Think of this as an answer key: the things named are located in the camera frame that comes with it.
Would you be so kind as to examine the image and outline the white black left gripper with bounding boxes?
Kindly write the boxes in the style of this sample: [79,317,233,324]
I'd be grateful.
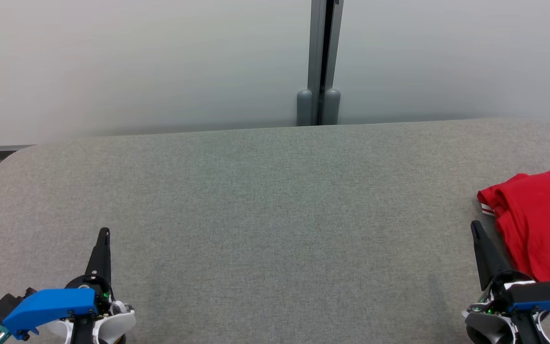
[45,227,137,344]

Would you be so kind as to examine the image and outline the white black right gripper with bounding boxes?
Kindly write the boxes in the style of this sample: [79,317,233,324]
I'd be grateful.
[463,220,550,344]

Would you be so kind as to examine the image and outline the red shorts with white stripes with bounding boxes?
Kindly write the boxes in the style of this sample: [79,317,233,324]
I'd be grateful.
[494,209,550,283]

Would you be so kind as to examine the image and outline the red shirt with white sleeves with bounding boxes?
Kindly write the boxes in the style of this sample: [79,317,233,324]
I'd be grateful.
[476,154,550,231]

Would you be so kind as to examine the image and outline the blue right camera mount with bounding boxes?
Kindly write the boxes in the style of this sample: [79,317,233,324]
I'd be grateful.
[503,279,550,317]

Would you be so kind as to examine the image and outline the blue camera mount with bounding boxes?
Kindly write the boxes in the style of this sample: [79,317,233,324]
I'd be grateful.
[503,279,550,317]
[1,288,99,341]

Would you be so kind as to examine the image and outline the blue left camera mount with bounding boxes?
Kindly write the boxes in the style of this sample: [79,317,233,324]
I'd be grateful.
[1,288,99,341]

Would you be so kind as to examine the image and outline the grey cylindrical post foot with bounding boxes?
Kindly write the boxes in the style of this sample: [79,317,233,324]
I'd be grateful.
[296,89,314,127]
[323,88,342,126]

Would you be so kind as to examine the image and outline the grey metal partition post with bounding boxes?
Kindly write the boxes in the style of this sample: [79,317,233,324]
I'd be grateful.
[307,0,344,126]

